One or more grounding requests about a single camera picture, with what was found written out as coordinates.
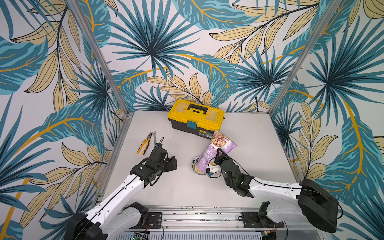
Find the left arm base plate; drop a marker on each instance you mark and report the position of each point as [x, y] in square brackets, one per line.
[152, 220]

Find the green leaf pattern bowl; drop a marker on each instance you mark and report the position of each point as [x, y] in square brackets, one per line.
[196, 160]

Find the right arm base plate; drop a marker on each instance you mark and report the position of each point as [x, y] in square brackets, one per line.
[252, 220]

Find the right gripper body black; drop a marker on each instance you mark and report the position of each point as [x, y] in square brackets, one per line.
[223, 162]

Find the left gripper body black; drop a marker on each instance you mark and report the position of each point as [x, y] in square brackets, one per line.
[162, 167]

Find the yellow black pliers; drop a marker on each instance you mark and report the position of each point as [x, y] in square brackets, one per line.
[145, 144]

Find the purple oats bag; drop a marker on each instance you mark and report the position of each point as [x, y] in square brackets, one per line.
[218, 141]

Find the aluminium rail frame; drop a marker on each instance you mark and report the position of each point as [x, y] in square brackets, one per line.
[217, 224]

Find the silver wrench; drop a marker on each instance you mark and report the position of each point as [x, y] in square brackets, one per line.
[154, 137]

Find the yellow black toolbox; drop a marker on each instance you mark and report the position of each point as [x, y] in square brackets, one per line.
[196, 119]

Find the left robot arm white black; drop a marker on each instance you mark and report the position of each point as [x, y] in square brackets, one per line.
[116, 214]

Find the oats in bowl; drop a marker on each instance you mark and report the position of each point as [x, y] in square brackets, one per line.
[198, 171]

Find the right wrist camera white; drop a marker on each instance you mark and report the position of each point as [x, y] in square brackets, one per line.
[212, 170]

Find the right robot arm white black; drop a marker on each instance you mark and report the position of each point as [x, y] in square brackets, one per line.
[305, 202]

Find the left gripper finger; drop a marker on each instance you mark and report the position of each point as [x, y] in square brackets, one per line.
[172, 160]
[171, 168]

